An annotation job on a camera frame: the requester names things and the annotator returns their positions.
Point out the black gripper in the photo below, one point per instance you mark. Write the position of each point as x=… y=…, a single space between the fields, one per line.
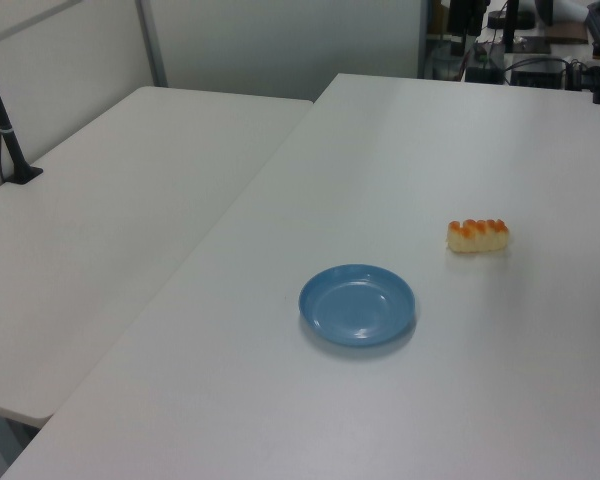
x=467 y=15

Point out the orange glazed bread loaf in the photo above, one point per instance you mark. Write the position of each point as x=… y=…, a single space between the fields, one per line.
x=477 y=236

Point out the blue round plate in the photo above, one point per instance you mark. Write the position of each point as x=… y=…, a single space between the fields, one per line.
x=357 y=312

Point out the small black device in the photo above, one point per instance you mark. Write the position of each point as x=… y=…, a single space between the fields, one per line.
x=482 y=74

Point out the black upright monitor stand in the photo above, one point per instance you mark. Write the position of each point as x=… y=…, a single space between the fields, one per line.
x=510 y=25

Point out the black electronics box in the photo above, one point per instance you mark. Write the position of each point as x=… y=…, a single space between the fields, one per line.
x=537 y=74

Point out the brown flat board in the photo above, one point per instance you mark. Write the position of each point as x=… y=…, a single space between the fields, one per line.
x=566 y=34

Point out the white zip tie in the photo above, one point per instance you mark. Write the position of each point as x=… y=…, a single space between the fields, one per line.
x=7 y=131

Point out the black stand pole with base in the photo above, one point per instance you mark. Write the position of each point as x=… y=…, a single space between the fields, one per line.
x=5 y=132

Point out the white metal shelf post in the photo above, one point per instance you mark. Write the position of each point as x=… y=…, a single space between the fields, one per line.
x=423 y=40

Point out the grey partition frame post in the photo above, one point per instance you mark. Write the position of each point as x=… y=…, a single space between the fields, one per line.
x=155 y=45

